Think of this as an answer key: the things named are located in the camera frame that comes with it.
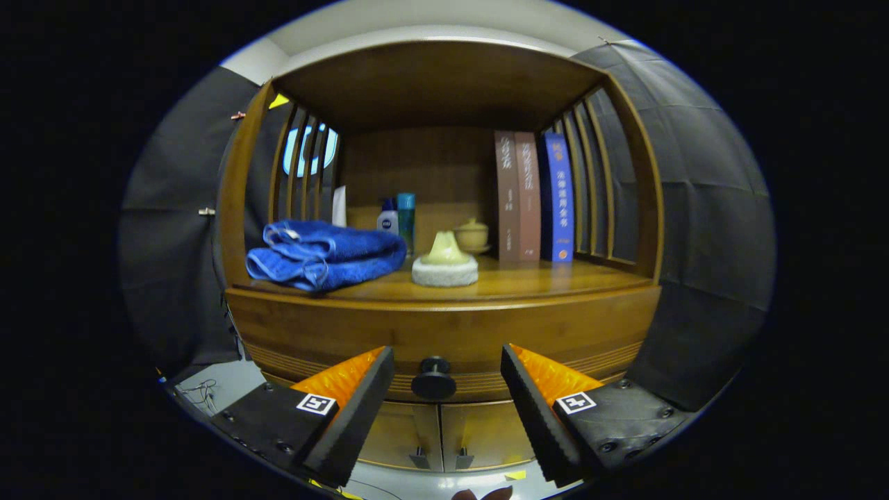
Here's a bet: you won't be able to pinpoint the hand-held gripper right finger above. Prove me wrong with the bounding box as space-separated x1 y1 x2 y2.
499 342 690 488

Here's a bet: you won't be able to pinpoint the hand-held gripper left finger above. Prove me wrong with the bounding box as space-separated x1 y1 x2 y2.
208 346 396 489

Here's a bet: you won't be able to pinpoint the green cleaning brush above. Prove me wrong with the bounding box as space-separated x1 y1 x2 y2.
411 231 479 288

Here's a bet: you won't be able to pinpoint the wooden cabinet door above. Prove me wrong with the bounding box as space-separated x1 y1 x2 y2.
358 401 443 472
439 399 537 469

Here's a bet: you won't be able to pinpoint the wooden countertop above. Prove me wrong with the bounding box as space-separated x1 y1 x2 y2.
233 256 654 303

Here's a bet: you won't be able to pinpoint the wooden cabinet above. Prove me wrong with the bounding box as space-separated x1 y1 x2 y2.
217 40 665 473

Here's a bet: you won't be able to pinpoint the blue towel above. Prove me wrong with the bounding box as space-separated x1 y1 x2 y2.
246 219 408 292

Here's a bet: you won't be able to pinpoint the beige lidded tea cup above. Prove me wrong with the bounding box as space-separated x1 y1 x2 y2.
455 218 490 249

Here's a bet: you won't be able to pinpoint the teal bottle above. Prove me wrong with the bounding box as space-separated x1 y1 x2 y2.
397 192 417 258

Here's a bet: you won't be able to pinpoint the reddish-brown book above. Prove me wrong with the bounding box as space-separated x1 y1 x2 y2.
514 132 542 262

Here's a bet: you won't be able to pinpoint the blue book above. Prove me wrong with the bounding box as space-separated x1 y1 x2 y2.
540 132 574 263

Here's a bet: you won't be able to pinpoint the brown book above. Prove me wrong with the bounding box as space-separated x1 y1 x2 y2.
494 131 521 263

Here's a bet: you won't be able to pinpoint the thin cables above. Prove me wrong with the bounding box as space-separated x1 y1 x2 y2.
177 378 219 410

